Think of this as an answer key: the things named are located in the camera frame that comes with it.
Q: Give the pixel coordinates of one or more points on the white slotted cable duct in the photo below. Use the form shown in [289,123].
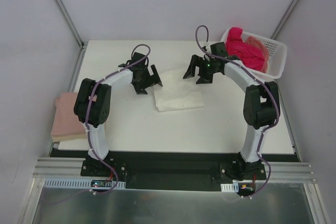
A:
[70,183]
[230,188]

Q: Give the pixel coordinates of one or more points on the aluminium corner post right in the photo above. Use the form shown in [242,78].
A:
[285,17]

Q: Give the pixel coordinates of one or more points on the folded beige t shirt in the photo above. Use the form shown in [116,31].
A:
[62,138]

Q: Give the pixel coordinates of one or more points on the aluminium corner post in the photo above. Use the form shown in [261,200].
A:
[69,23]
[285,17]

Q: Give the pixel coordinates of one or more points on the folded pink t shirt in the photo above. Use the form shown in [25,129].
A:
[65,121]

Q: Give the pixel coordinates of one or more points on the crumpled red t shirt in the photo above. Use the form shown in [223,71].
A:
[252,57]

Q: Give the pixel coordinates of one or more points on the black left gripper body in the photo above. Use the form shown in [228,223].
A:
[145,80]

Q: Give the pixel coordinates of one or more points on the white plastic laundry basket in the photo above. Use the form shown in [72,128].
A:
[277,57]

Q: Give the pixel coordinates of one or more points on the white slotted cable duct left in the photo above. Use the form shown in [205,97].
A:
[70,183]

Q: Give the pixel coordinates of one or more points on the crumpled salmon pink garment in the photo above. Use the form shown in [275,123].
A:
[252,41]

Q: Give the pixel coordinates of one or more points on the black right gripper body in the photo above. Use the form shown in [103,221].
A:
[202,68]

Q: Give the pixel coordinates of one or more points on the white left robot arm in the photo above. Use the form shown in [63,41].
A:
[93,102]

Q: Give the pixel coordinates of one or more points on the aluminium front rail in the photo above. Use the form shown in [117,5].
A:
[281,172]

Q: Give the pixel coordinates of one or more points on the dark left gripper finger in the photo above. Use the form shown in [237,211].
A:
[141,88]
[155,78]

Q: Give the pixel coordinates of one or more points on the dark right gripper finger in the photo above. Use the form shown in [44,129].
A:
[194,62]
[205,79]

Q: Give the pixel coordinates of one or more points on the aluminium corner post left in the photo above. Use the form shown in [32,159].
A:
[69,23]

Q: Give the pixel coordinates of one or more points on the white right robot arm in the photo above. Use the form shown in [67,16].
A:
[261,110]

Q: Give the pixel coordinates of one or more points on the white slotted cable duct right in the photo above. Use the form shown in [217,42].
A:
[230,188]

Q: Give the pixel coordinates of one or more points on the cream white t shirt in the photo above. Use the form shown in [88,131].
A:
[177,93]

